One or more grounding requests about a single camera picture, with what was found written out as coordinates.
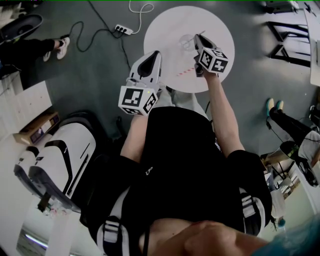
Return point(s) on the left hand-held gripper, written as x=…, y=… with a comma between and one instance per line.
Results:
x=132, y=98

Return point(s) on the person's black shirt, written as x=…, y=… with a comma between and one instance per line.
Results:
x=180, y=155

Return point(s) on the white power strip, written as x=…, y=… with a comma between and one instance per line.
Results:
x=123, y=29

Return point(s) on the person's right forearm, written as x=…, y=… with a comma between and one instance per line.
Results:
x=222, y=112

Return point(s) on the cardboard box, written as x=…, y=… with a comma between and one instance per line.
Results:
x=30, y=130

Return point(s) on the person's chin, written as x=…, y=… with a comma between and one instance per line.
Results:
x=200, y=240

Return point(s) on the clear plastic cup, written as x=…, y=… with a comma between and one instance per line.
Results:
x=183, y=41

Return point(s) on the person's left forearm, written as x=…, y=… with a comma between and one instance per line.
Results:
x=133, y=140

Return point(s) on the white black office chair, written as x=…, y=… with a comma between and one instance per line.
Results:
x=65, y=150

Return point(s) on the black frame white top table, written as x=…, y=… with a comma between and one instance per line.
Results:
x=315, y=62

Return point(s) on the round white side table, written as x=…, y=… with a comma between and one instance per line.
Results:
x=170, y=30

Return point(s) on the red striped straw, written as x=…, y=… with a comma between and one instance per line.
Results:
x=185, y=71

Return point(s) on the white desk unit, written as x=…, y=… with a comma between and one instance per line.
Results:
x=22, y=105

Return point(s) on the clear plastic packaging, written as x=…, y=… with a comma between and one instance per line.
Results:
x=55, y=207

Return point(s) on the black green-trimmed oval object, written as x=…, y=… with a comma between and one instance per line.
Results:
x=20, y=27
x=287, y=147

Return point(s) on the person's grey trousers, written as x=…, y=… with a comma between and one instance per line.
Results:
x=183, y=100

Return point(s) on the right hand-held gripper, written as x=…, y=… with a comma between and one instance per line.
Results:
x=215, y=61

